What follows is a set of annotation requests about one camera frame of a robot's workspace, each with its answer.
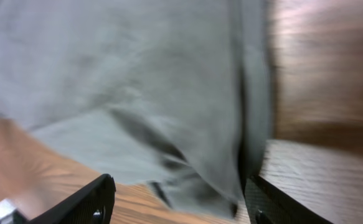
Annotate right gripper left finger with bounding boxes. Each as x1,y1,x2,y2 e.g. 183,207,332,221
27,174,116,224

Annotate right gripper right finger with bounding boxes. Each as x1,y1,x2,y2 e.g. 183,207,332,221
244,175,331,224

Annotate grey shorts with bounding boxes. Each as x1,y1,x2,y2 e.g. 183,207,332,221
0,0,271,218

